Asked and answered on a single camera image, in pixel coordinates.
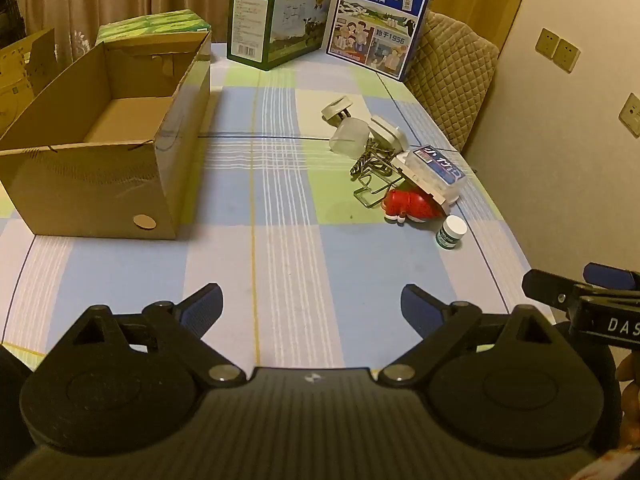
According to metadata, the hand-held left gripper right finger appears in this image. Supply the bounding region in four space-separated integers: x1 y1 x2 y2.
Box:
379 284 581 387

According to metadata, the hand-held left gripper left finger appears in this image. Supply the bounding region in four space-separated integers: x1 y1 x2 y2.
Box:
45 283 246 387

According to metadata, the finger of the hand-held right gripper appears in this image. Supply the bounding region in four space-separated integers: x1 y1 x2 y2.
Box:
582 262 640 292
522 269 583 307

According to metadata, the blue white packet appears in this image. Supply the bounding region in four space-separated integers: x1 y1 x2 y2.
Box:
402 145 467 206

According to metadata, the brown cardboard box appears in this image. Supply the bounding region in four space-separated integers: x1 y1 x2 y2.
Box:
0 27 56 136
0 30 212 240

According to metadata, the white power adapter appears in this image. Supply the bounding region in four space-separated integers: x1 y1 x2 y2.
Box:
367 115 408 156

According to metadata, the person's right hand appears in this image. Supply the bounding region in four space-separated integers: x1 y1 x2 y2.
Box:
616 347 640 448

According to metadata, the small white bottle green label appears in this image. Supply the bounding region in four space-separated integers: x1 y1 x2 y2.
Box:
434 215 468 250

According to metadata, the red toy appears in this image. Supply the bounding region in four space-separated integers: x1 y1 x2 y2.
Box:
382 187 447 224

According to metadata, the white remote control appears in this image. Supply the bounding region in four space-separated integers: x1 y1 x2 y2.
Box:
390 152 453 206

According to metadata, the frosted plastic container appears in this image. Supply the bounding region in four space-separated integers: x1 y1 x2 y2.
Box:
328 117 371 158

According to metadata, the small white plug adapter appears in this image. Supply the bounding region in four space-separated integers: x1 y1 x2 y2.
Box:
321 96 357 126

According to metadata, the chair with quilted cover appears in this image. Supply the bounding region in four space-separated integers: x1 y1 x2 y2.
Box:
400 10 501 153

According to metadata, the green milk carton box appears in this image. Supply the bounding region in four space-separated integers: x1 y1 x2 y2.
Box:
227 0 335 72

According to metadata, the green carton pack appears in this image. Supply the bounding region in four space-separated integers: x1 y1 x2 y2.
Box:
95 9 211 47

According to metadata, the folded brown cardboard box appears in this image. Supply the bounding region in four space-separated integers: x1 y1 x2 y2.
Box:
0 27 56 136

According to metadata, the blue milk carton box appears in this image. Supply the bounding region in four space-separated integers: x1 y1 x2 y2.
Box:
326 0 437 82

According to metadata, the beige wall outlet plate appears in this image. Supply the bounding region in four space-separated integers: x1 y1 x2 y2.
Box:
618 92 640 138

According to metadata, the beige wall socket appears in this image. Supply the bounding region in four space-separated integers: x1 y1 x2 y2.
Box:
555 37 582 73
535 27 561 60

